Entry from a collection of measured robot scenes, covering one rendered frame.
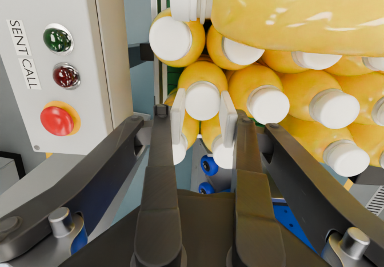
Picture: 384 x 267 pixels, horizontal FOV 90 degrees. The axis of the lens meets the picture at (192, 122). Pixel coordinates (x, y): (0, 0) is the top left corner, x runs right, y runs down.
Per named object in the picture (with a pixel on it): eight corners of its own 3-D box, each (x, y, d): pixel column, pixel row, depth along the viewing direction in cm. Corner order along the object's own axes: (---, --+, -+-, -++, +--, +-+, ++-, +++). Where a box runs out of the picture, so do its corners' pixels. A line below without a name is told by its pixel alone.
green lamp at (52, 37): (51, 51, 19) (42, 52, 18) (46, 27, 18) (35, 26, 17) (73, 52, 19) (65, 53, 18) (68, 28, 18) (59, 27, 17)
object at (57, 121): (50, 131, 23) (43, 136, 22) (42, 103, 22) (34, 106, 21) (80, 133, 23) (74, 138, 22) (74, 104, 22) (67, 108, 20)
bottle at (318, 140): (274, 127, 43) (321, 185, 26) (263, 100, 41) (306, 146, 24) (306, 112, 41) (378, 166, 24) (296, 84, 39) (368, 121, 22)
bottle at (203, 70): (202, 95, 41) (201, 138, 24) (178, 71, 39) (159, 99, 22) (227, 71, 39) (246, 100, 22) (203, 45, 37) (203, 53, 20)
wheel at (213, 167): (211, 181, 39) (218, 178, 40) (213, 163, 38) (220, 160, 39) (198, 169, 43) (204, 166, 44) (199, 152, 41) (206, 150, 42)
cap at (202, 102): (202, 120, 23) (202, 127, 22) (178, 99, 22) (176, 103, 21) (226, 99, 22) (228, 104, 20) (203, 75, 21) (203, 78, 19)
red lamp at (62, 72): (60, 86, 21) (52, 88, 20) (55, 64, 20) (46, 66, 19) (80, 87, 21) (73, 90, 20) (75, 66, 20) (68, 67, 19)
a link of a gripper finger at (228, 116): (228, 114, 14) (238, 114, 14) (221, 90, 21) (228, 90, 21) (223, 148, 16) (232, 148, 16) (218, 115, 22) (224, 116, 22)
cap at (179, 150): (184, 159, 26) (183, 167, 24) (155, 155, 26) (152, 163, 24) (188, 133, 24) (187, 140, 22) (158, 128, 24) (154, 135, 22)
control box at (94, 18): (78, 120, 34) (31, 153, 24) (48, -17, 25) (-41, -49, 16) (135, 124, 33) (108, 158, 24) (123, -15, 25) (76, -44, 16)
